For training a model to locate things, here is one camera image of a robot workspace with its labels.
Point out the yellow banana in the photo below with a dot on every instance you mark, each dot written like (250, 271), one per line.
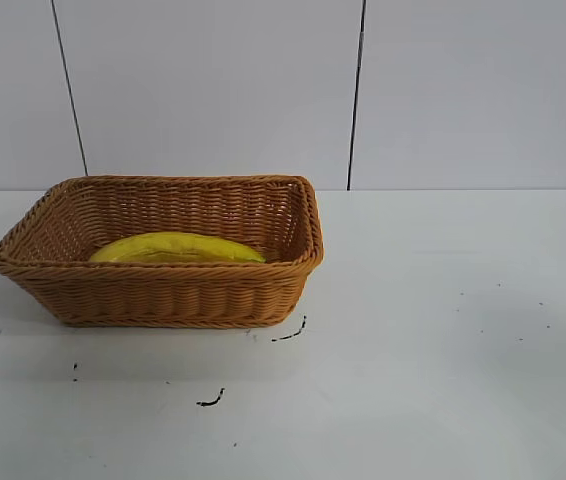
(178, 247)

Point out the brown woven wicker basket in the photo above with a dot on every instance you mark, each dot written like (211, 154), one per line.
(163, 295)

